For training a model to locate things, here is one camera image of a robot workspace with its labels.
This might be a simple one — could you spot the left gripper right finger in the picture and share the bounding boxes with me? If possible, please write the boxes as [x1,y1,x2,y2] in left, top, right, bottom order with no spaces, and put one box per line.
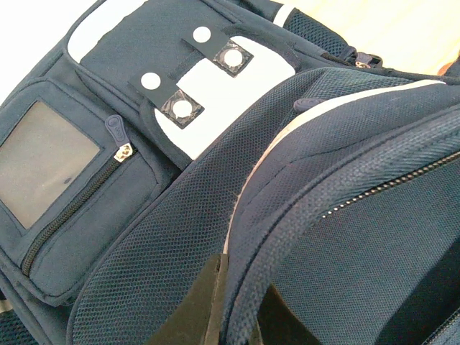
[249,284,320,345]

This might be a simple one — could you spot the navy blue student backpack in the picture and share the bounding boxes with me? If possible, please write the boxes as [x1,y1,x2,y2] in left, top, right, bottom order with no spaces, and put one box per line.
[1,1,459,344]

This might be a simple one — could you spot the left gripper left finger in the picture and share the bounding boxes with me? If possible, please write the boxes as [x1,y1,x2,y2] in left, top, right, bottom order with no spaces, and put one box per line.
[147,254,229,345]

